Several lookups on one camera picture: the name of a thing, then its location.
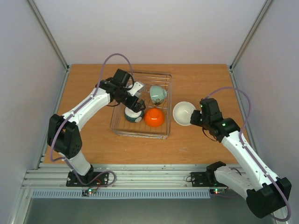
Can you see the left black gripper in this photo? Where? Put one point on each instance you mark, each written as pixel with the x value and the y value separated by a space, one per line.
pixel 131 105

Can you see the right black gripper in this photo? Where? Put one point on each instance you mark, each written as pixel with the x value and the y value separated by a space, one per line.
pixel 195 119

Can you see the white bowl black outside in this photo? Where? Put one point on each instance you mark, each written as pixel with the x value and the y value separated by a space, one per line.
pixel 133 117

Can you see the teal ceramic bowl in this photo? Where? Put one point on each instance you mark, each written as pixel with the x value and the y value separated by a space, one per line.
pixel 157 94

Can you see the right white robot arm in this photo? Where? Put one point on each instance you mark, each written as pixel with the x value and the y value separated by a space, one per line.
pixel 263 190

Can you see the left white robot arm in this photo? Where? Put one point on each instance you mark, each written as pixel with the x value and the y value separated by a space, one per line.
pixel 64 130

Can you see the right circuit board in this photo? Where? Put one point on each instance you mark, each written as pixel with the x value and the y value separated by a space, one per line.
pixel 217 191

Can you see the circuit board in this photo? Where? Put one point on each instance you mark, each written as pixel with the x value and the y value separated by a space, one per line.
pixel 217 191
pixel 88 192

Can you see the left circuit board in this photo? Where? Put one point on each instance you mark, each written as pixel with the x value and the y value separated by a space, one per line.
pixel 88 192

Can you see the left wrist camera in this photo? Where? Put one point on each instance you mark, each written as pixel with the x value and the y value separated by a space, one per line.
pixel 136 89

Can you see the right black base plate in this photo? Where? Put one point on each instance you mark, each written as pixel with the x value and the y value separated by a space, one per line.
pixel 199 179

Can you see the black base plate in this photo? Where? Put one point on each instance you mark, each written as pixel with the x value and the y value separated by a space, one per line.
pixel 90 179
pixel 199 179

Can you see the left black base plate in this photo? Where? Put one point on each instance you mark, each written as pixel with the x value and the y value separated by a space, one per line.
pixel 90 179

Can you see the aluminium rail frame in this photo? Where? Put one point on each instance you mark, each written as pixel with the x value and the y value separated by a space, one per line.
pixel 129 176

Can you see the grey slotted cable duct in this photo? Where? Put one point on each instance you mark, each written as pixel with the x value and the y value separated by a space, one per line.
pixel 123 194

